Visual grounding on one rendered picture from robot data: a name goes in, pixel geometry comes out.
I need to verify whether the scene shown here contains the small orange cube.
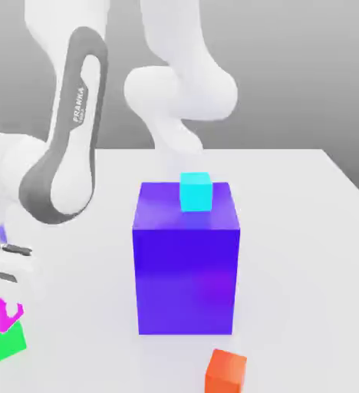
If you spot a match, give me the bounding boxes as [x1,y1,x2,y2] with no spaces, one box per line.
[204,348,249,393]

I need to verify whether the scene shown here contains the small green cube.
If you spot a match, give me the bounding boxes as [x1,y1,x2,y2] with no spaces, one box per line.
[0,320,28,364]

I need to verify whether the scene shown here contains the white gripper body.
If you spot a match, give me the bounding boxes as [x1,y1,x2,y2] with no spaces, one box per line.
[0,259,38,298]

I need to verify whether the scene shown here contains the large blue box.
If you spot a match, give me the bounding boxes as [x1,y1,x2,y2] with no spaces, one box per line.
[131,181,241,336]

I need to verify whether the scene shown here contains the small cyan cube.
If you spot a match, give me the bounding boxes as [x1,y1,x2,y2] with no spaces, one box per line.
[179,171,214,213]

